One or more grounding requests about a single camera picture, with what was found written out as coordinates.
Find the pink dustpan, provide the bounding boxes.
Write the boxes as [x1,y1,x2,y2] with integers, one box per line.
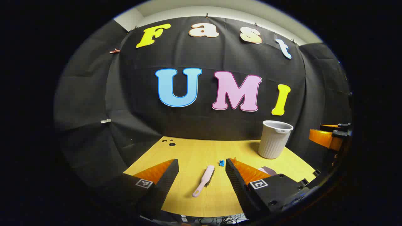
[258,166,277,176]

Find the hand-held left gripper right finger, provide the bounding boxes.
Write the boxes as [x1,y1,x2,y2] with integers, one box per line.
[225,158,315,222]

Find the white ribbed garbage bin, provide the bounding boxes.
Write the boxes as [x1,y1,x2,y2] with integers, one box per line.
[258,120,294,159]

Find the black backdrop cloth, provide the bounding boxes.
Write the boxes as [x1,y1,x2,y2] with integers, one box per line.
[53,16,352,189]

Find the small pink broom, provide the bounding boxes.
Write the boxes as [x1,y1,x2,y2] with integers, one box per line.
[192,165,215,198]

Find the black cables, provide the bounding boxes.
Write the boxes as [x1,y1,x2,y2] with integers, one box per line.
[185,215,247,225]

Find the wooden desktop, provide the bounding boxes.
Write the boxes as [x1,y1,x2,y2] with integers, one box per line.
[123,136,317,218]

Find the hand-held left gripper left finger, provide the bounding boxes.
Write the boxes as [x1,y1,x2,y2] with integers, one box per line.
[94,159,180,219]

